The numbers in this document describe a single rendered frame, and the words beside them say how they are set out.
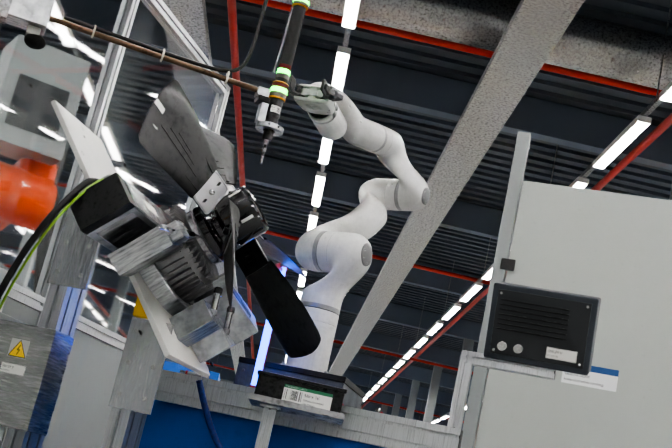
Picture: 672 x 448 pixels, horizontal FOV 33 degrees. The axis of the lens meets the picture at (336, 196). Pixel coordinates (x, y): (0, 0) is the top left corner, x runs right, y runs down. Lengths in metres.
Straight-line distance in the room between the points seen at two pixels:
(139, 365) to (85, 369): 1.15
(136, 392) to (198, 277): 0.29
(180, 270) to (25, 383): 0.41
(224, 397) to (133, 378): 0.53
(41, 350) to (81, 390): 1.15
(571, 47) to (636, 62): 0.66
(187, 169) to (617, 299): 2.26
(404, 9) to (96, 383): 8.03
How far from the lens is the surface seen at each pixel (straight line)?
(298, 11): 2.89
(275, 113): 2.79
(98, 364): 3.74
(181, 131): 2.52
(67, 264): 2.66
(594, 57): 11.53
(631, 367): 4.33
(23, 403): 2.53
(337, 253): 3.20
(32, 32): 2.72
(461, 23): 11.34
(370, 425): 2.90
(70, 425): 3.66
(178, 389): 3.05
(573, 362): 2.85
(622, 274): 4.41
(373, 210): 3.41
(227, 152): 2.84
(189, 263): 2.56
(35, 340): 2.55
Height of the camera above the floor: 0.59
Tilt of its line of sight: 15 degrees up
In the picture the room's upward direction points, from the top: 13 degrees clockwise
